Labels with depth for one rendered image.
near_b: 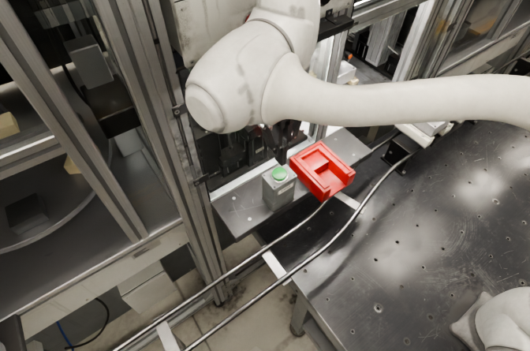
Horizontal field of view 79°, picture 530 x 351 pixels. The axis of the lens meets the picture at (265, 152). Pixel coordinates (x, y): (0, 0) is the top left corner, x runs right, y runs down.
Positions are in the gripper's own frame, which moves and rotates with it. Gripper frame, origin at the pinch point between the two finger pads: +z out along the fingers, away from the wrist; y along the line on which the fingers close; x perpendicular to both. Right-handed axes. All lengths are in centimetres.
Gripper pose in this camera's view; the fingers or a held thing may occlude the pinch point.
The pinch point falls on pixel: (281, 152)
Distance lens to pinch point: 79.0
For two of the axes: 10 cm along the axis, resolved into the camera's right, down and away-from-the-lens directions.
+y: -8.2, 4.4, -3.7
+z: 0.0, 6.5, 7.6
